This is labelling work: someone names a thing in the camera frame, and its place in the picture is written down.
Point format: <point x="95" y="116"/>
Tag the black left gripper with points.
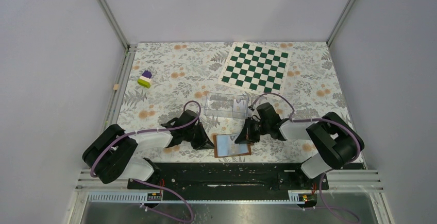
<point x="204" y="142"/>

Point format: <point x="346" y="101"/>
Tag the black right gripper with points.
<point x="247" y="135"/>

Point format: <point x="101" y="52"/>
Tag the silver VIP credit card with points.
<point x="237" y="138"/>

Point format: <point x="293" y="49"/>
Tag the brown leather card holder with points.
<point x="225" y="146"/>

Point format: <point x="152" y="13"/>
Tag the clear plastic card box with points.
<point x="221" y="105"/>

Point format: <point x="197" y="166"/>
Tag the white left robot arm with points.
<point x="110" y="156"/>

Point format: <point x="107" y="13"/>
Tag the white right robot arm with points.
<point x="335" y="141"/>

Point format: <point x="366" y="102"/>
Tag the green white checkerboard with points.
<point x="255" y="68"/>

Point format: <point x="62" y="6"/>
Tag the floral patterned table mat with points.
<point x="190" y="71"/>

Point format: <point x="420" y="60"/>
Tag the purple white green block stack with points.
<point x="145" y="79"/>

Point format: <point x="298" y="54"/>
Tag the white slotted cable duct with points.
<point x="214" y="195"/>

